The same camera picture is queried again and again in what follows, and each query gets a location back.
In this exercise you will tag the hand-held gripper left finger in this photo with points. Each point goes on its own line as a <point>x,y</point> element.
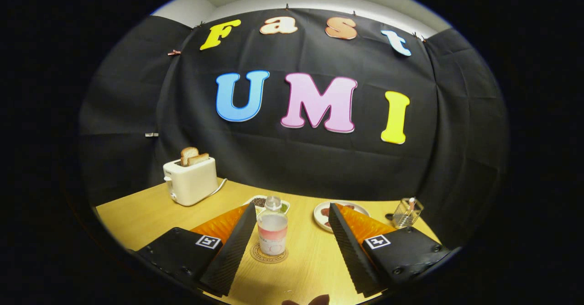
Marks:
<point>232,255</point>

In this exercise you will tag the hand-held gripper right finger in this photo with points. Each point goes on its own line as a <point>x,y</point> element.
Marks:
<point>349,255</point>

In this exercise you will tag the round cork coaster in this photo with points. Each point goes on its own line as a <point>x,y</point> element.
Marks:
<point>256,255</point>

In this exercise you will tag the clear juice bottle pink label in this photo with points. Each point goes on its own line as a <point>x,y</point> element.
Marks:
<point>272,232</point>

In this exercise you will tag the white plate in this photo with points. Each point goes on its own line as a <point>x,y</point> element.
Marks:
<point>319,220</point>

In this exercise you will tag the wooden table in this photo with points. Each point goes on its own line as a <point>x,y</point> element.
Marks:
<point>301,273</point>

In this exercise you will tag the white divided spice tray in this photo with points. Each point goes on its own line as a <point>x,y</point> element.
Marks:
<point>256,201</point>

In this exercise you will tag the clear glass holder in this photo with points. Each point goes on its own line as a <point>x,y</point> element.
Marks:
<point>406,213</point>

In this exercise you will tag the white toaster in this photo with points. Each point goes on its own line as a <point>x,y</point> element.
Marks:
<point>191,184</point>

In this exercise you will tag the toast slice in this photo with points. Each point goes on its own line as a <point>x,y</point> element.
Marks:
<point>200,159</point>
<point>188,155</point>

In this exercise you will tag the black backdrop cloth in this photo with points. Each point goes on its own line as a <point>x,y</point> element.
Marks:
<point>292,159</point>

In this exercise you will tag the pink clip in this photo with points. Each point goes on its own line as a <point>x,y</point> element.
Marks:
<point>174,52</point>

